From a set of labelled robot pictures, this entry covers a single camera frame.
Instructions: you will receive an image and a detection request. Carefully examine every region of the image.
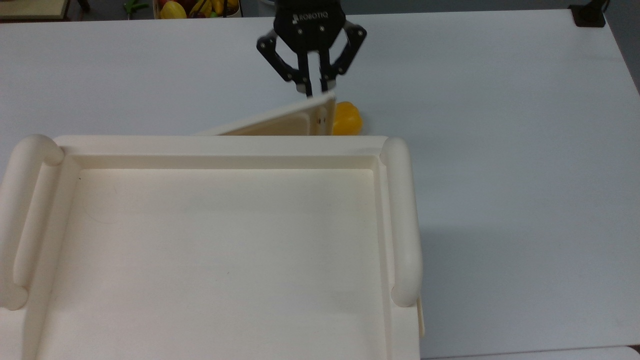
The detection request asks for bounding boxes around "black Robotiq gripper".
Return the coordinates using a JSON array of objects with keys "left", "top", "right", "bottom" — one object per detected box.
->
[{"left": 256, "top": 0, "right": 368, "bottom": 99}]

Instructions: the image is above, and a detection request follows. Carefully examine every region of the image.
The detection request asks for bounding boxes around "wooden board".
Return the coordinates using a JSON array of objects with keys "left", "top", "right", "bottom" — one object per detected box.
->
[{"left": 0, "top": 0, "right": 71, "bottom": 21}]

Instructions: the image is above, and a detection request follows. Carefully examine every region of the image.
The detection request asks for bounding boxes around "basket of toy fruit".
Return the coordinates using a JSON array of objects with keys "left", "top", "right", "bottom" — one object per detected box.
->
[{"left": 153, "top": 0, "right": 242, "bottom": 20}]

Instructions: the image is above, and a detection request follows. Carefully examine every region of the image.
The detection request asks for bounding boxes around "black stand base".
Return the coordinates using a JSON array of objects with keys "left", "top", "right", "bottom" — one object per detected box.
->
[{"left": 569, "top": 0, "right": 609, "bottom": 28}]

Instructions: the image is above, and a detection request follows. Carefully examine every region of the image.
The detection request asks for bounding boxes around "yellow toy fruit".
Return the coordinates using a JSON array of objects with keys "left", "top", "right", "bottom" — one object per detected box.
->
[{"left": 159, "top": 0, "right": 188, "bottom": 20}]

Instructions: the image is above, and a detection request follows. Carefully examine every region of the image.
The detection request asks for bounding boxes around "cream cabinet door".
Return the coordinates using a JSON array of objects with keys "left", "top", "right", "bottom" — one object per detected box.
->
[{"left": 195, "top": 94, "right": 337, "bottom": 137}]

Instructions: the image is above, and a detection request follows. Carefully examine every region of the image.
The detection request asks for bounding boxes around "yellow bell pepper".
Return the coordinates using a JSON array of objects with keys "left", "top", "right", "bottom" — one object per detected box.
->
[{"left": 332, "top": 101, "right": 365, "bottom": 136}]

